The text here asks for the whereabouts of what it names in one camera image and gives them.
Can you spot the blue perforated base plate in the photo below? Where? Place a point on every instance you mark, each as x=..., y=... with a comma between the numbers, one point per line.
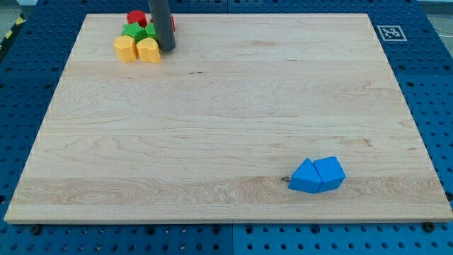
x=33, y=63

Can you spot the white fiducial marker tag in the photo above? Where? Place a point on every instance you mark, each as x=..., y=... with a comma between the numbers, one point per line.
x=391, y=33

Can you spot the red cylinder block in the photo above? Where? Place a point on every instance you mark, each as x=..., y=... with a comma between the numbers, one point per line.
x=137, y=16

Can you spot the blue cube block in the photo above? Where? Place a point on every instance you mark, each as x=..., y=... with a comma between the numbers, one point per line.
x=330, y=172

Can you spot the grey cylindrical robot arm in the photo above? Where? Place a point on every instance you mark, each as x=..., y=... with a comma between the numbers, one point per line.
x=161, y=15

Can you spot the wooden board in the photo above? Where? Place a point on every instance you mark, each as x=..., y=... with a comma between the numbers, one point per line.
x=215, y=130

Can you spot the yellow heart block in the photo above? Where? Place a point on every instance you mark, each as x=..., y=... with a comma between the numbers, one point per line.
x=148, y=50

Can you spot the yellow hexagon block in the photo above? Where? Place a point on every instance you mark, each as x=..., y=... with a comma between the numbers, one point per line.
x=125, y=48

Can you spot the green star block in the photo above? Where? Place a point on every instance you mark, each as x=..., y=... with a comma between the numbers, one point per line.
x=135, y=31

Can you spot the blue triangular prism block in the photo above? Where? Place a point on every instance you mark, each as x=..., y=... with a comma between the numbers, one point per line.
x=305, y=178

